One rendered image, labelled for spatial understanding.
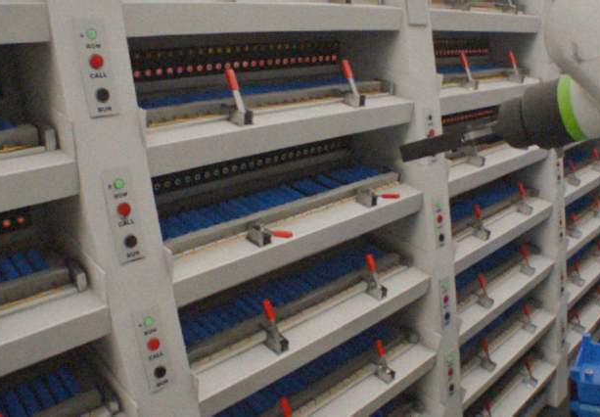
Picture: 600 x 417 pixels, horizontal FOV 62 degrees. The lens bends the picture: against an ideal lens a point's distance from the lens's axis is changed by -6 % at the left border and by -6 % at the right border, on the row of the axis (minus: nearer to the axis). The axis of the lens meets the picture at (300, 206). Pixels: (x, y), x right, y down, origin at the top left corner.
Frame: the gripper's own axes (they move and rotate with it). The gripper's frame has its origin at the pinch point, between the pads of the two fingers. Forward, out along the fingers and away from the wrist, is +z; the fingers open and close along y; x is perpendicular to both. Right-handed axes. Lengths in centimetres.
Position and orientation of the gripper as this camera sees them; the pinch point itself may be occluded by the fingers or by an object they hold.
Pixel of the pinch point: (424, 148)
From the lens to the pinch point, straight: 91.1
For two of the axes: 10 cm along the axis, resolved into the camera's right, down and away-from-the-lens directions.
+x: -2.6, -9.6, -0.4
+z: -6.2, 1.3, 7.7
